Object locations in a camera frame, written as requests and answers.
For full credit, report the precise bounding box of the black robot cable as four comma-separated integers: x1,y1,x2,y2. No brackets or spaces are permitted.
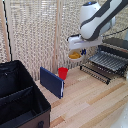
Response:
99,27,128,38

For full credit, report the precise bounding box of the red plastic cup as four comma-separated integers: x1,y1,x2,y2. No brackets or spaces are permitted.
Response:
57,67,70,81

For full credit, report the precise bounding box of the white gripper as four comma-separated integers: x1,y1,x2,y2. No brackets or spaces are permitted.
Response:
66,33,103,56

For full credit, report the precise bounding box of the thin black pole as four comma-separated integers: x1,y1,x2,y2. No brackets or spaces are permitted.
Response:
2,0,13,62

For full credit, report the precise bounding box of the dark blue book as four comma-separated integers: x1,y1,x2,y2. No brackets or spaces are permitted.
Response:
39,66,65,100

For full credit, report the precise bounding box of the black dish drying rack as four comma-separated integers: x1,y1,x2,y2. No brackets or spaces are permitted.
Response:
79,64,112,85

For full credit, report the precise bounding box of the black fabric storage box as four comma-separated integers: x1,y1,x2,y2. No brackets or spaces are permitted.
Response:
0,59,52,128

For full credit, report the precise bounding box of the yellow food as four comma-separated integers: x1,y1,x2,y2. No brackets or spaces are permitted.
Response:
69,51,82,60

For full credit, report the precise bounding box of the woven folding screen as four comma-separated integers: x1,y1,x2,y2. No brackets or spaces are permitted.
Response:
0,0,128,82

